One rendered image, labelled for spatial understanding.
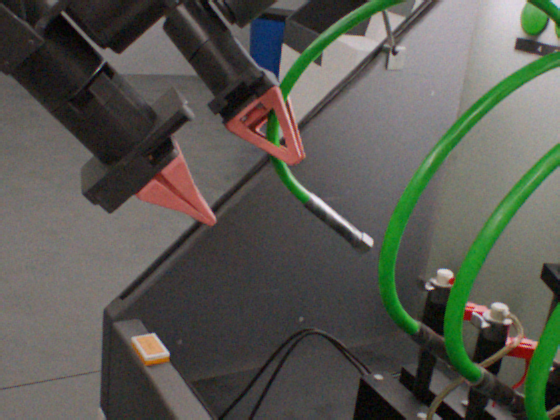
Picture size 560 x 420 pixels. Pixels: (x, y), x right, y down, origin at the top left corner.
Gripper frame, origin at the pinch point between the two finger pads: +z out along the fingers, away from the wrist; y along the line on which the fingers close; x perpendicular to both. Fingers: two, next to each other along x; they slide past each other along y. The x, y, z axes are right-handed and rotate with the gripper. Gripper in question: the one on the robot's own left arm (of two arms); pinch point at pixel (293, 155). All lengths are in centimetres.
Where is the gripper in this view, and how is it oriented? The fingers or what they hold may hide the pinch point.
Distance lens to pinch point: 80.3
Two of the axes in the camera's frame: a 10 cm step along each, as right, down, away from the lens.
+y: 1.9, -0.9, 9.8
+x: -7.7, 6.1, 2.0
